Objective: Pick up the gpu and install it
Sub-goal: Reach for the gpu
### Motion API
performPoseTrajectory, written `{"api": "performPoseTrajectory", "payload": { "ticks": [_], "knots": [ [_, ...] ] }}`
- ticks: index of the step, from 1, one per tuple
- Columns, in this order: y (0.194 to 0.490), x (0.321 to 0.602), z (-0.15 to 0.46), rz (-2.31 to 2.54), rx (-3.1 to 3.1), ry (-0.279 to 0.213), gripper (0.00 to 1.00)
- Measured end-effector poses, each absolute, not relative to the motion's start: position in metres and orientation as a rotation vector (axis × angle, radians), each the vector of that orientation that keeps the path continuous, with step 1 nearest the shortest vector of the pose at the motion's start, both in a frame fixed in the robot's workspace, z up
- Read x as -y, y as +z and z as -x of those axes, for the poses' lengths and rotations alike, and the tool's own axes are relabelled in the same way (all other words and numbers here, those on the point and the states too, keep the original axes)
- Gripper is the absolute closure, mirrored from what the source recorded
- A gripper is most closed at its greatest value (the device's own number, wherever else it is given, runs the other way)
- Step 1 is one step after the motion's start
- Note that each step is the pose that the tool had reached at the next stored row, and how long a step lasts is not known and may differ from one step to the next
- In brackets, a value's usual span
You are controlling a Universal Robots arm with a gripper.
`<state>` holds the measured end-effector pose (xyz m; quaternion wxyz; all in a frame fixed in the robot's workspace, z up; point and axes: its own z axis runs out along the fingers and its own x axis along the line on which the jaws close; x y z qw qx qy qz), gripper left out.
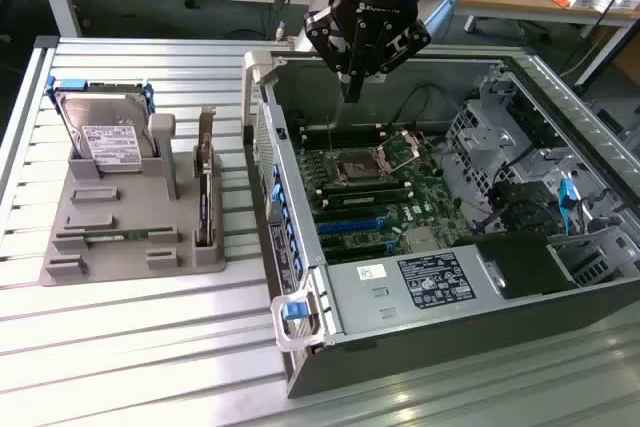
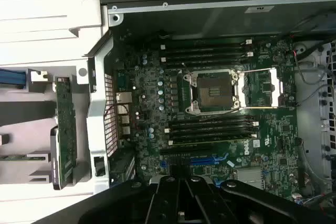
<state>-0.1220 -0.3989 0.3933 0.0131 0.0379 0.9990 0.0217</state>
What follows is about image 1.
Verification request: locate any black plastic shroud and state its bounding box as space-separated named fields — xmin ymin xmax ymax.
xmin=452 ymin=232 xmax=581 ymax=301

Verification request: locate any black open PC case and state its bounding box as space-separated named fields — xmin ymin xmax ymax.
xmin=241 ymin=49 xmax=640 ymax=401

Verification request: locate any green motherboard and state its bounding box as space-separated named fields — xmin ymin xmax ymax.
xmin=294 ymin=124 xmax=476 ymax=266

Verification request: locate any grey power supply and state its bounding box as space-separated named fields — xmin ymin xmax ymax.
xmin=319 ymin=244 xmax=506 ymax=338

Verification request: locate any green RAM stick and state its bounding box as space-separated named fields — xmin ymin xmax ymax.
xmin=84 ymin=229 xmax=151 ymax=243

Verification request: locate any black expansion slot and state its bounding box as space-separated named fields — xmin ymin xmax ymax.
xmin=322 ymin=239 xmax=399 ymax=262

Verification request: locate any metal socket cover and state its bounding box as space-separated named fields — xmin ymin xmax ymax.
xmin=374 ymin=129 xmax=426 ymax=173

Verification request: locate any CPU socket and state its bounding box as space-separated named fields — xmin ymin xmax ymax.
xmin=334 ymin=154 xmax=384 ymax=186

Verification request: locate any black graphics card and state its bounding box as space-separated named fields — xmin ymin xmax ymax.
xmin=192 ymin=106 xmax=224 ymax=251

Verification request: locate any clear case handle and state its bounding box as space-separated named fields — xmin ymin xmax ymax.
xmin=269 ymin=289 xmax=324 ymax=352

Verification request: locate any silver hard disk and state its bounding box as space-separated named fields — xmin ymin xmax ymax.
xmin=53 ymin=89 xmax=156 ymax=173

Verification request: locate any black wire bundle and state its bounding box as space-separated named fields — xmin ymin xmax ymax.
xmin=487 ymin=179 xmax=621 ymax=248

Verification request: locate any blue disk carrier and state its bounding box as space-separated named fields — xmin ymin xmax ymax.
xmin=45 ymin=75 xmax=160 ymax=158

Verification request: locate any metal disk bay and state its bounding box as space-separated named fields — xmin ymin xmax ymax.
xmin=444 ymin=66 xmax=576 ymax=198

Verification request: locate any silver chipset heatsink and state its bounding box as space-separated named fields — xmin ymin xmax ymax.
xmin=404 ymin=226 xmax=444 ymax=251

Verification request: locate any thin black wire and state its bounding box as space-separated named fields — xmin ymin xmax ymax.
xmin=398 ymin=84 xmax=454 ymax=136

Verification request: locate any blue wire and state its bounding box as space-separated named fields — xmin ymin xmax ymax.
xmin=559 ymin=177 xmax=581 ymax=238

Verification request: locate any grey parts rack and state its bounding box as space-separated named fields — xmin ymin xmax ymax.
xmin=38 ymin=111 xmax=227 ymax=288

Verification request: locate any blue slot latch strip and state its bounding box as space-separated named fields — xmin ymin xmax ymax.
xmin=268 ymin=162 xmax=304 ymax=284

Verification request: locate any cluttered wooden desk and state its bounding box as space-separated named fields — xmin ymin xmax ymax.
xmin=452 ymin=0 xmax=640 ymax=88

